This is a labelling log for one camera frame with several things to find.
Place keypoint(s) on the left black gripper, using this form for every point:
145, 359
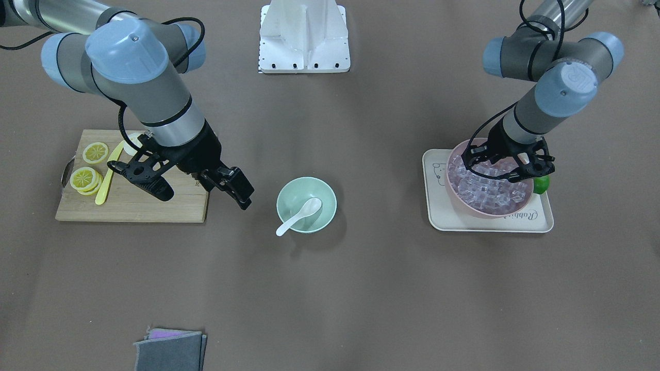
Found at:
501, 140

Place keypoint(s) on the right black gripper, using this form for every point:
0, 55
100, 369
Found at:
202, 151

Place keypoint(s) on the white ceramic spoon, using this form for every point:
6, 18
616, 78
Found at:
310, 207

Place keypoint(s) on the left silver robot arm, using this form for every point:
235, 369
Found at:
567, 75

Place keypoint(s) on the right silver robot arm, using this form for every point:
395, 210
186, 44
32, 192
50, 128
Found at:
137, 64

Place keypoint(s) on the pile of clear ice cubes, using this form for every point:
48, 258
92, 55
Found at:
490, 196

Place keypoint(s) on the pink bowl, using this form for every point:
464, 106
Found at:
454, 197

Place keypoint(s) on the green ceramic bowl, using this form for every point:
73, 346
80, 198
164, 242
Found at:
295, 193

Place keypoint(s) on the green lime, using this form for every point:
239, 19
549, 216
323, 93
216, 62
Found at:
541, 184

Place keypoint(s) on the cream rabbit tray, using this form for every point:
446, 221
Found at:
446, 213

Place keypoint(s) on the bamboo cutting board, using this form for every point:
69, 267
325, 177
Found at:
127, 203

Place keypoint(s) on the yellow plastic knife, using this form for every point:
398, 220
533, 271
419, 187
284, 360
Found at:
102, 193

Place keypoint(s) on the lemon slice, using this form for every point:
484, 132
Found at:
95, 153

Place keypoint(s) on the stacked lemon slices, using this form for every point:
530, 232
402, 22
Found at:
86, 181

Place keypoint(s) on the grey folded cloth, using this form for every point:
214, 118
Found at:
171, 349

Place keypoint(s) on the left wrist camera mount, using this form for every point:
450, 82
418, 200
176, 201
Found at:
534, 161

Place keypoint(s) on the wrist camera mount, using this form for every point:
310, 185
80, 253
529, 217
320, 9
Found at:
534, 161
146, 167

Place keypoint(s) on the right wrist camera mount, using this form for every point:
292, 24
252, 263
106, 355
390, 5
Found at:
146, 167

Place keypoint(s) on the white camera pillar with base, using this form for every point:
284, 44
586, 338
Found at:
303, 37

